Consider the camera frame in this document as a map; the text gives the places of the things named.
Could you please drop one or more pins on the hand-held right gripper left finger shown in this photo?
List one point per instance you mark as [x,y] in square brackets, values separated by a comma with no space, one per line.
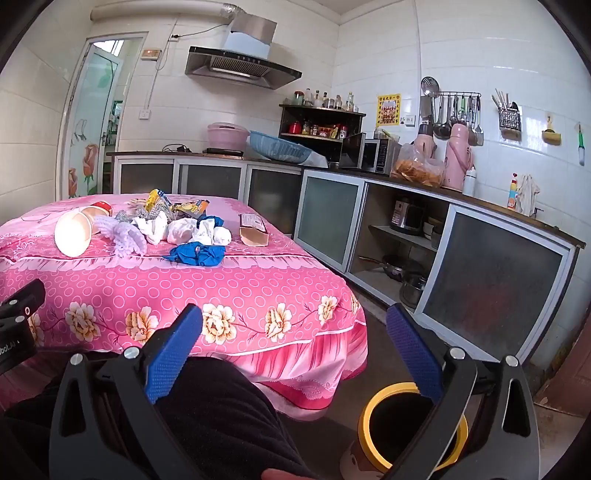
[173,355]

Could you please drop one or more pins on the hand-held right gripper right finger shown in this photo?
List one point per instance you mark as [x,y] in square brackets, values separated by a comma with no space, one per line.
[411,350]

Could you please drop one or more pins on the yellow rimmed trash bin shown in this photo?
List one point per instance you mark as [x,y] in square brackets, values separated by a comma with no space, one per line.
[369,415]

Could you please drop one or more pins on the silver mesh scrubber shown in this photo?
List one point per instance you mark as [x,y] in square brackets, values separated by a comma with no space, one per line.
[127,214]

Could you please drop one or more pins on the steel pot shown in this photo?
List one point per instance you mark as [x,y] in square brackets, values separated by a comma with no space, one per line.
[413,290]

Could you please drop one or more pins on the person's black trouser leg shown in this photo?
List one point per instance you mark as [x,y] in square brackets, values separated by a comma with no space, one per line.
[221,415]

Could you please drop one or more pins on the steel wok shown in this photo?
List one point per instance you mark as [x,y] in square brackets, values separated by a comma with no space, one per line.
[392,270]

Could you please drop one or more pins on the pink floral tablecloth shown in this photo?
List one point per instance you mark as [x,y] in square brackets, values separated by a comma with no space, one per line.
[231,286]

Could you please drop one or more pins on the crumpled blue glove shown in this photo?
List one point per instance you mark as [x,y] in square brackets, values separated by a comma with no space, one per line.
[194,254]

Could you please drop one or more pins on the long open kitchen cabinet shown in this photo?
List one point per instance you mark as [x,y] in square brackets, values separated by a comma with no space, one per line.
[489,277]

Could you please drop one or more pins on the white paper cup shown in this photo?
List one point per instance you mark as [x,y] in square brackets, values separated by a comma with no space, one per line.
[74,230]

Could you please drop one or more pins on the crumpled white tissue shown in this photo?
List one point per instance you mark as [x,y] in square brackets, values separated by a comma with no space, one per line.
[217,235]
[181,230]
[150,228]

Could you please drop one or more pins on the red paper cup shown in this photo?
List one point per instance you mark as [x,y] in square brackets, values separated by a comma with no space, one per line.
[99,210]

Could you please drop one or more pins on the brown paper packet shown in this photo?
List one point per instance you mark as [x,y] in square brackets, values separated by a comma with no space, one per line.
[253,230]

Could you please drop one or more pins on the orange snack packet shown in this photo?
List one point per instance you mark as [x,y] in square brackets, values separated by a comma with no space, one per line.
[191,207]

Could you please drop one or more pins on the yellow snack packet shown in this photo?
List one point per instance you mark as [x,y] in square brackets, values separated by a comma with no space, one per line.
[157,198]

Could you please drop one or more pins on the white plastic bottle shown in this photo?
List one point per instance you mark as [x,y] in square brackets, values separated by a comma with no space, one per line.
[469,184]

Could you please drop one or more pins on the three door kitchen cabinet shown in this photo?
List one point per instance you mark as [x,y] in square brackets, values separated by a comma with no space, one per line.
[210,180]

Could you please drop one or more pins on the plastic bag of snacks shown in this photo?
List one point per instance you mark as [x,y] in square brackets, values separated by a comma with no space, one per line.
[415,168]

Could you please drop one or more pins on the yellow dish soap bottle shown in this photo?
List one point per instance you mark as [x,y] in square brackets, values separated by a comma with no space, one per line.
[512,194]

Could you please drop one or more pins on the white rag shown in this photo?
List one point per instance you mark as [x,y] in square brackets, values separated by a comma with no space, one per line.
[527,194]

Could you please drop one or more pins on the silver microwave oven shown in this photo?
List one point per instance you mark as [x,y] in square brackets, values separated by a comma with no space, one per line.
[374,154]

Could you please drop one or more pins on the black induction cooker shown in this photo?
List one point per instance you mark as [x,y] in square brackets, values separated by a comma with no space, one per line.
[224,151]

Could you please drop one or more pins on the flower printed glass door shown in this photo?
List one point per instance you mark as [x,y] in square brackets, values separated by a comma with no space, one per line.
[87,115]

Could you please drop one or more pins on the dark wooden shelf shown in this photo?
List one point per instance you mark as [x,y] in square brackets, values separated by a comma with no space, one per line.
[323,143]

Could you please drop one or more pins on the pink lidded container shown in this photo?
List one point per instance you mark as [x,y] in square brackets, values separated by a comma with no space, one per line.
[226,136]

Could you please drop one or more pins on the blue plastic basket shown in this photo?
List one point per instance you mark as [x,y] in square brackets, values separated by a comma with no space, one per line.
[277,147]

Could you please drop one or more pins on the row of small jars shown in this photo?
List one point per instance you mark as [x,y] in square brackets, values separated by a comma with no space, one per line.
[318,130]

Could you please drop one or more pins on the row of hanging kitchen utensils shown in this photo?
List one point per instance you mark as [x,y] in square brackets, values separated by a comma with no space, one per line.
[455,115]

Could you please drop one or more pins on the metal chopstick holder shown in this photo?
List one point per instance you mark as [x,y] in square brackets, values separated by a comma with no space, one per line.
[510,120]

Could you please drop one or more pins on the row of condiment bottles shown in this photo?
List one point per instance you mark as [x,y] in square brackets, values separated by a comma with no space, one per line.
[323,100]

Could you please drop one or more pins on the steel range hood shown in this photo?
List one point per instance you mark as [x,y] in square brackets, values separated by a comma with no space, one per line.
[240,69]

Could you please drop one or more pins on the yellow wall poster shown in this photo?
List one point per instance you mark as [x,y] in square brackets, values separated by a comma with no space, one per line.
[388,110]

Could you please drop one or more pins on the white wall socket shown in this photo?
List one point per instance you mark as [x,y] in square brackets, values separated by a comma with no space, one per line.
[145,114]

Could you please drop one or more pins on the yellow wall brush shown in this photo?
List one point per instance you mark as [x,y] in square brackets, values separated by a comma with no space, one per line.
[551,134]

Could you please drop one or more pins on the orange white wall box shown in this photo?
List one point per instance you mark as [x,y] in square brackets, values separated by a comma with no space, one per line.
[150,54]

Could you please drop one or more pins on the white exhaust duct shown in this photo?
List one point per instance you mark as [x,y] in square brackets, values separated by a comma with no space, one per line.
[161,9]

